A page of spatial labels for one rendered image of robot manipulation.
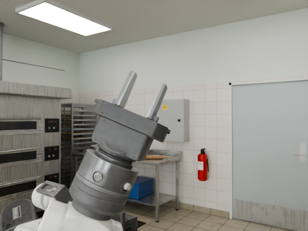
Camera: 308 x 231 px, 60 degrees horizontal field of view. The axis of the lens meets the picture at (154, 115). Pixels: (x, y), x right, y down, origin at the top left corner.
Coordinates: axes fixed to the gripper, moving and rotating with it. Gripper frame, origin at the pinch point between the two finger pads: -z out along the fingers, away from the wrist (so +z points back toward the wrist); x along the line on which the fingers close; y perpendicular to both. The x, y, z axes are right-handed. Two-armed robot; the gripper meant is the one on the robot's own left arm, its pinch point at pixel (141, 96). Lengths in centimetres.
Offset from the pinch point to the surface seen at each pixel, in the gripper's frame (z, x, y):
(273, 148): -49, -119, 358
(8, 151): 98, 211, 294
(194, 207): 82, -54, 420
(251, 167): -13, -105, 375
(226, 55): -158, -7, 366
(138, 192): 93, 38, 392
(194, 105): -72, 10, 400
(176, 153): 13, 7, 417
